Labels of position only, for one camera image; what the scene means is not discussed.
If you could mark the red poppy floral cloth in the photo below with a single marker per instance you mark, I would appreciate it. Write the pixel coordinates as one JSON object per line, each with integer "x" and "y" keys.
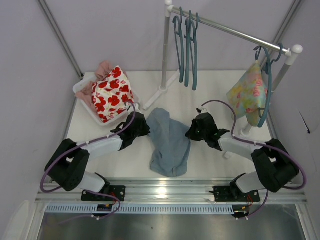
{"x": 110, "y": 95}

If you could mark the pink cloth in basket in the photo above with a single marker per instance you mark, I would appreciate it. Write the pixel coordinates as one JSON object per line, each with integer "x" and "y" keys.
{"x": 100, "y": 75}

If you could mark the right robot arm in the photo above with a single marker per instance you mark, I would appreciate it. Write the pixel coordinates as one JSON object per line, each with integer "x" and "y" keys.
{"x": 273, "y": 166}

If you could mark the light blue denim skirt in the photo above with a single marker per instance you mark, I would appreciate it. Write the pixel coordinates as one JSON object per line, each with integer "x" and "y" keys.
{"x": 171, "y": 146}

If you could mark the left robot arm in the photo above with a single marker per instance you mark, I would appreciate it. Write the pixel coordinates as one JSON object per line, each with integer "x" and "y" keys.
{"x": 67, "y": 167}

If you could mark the pastel floral hanging cloth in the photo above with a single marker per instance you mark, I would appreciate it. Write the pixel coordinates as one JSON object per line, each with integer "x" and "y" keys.
{"x": 248, "y": 96}

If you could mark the white metal clothes rack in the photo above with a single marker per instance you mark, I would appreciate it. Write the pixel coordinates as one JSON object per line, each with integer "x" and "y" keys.
{"x": 273, "y": 49}

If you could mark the white plastic laundry basket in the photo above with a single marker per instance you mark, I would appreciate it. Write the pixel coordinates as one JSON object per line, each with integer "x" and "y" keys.
{"x": 82, "y": 85}

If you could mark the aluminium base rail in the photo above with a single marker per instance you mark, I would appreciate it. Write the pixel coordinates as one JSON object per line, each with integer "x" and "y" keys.
{"x": 170, "y": 191}

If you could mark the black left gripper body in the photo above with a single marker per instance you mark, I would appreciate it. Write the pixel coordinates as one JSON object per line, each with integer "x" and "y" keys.
{"x": 142, "y": 127}

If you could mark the white slotted cable duct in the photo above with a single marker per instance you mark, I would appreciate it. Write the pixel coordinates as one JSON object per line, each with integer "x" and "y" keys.
{"x": 130, "y": 208}

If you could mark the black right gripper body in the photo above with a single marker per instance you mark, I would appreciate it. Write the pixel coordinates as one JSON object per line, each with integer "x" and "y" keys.
{"x": 194, "y": 131}

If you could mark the teal hanger holding cloth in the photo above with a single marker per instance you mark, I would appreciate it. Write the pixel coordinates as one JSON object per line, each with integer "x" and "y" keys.
{"x": 263, "y": 112}

